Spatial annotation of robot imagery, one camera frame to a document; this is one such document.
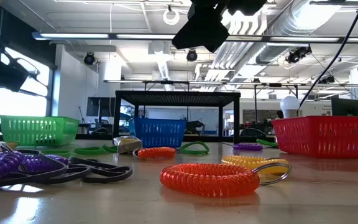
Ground white ceiling ring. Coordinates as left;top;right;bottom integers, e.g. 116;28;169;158
162;6;181;26

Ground black aluminium table frame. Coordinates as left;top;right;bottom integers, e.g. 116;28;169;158
0;112;279;144

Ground long ceiling light strip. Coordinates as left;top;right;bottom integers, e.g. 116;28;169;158
31;30;358;44

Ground orange coil wristband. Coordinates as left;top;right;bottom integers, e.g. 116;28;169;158
132;146;177;161
159;161;293;198

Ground white bulb on metal base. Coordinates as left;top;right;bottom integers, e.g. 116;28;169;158
278;95;301;119

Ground large bright window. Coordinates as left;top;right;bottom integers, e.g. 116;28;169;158
0;46;52;127

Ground black office chair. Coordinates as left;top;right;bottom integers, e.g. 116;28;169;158
184;119;205;136

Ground blue plastic basket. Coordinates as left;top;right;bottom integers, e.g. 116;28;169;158
128;117;188;149

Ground black perforated metal shelf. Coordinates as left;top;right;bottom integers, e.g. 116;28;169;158
112;90;241;147

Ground black cable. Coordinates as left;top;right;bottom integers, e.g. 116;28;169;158
297;0;358;110

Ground dark computer monitor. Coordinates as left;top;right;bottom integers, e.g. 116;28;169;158
86;96;117;118
331;97;358;117

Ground yellow packet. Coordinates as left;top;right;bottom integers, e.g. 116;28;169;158
112;135;144;154

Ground green rubber band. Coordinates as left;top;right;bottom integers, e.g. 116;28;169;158
255;138;280;148
101;144;118;154
178;141;211;156
73;146;108;156

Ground yellow coil wristband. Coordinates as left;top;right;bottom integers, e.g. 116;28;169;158
221;155;290;175

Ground black ceiling spotlight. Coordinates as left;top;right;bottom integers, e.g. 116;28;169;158
186;49;199;63
285;45;313;65
83;52;97;66

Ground red plastic basket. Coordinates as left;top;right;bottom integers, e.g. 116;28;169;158
271;115;358;159

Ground green plastic basket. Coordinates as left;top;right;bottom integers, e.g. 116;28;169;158
0;114;80;147

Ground black rubber band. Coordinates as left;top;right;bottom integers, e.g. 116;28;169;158
26;166;93;185
68;156;134;184

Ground purple coil wristbands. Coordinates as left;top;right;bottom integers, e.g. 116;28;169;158
0;148;68;191

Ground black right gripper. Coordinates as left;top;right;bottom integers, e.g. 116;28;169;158
171;0;230;54

